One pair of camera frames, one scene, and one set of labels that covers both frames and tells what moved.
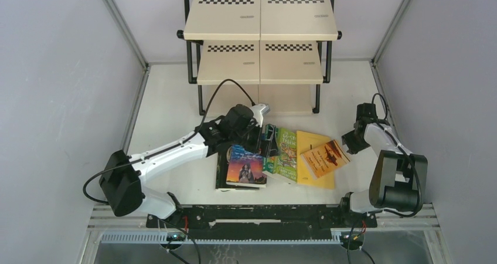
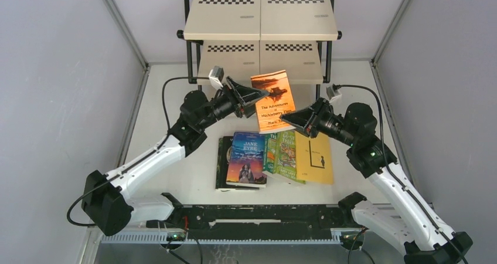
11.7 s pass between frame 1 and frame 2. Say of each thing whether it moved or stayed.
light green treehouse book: stayed
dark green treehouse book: stayed
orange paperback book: moved
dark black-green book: stayed
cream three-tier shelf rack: stayed
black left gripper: moved
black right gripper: moved
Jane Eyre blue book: stayed
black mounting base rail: stayed
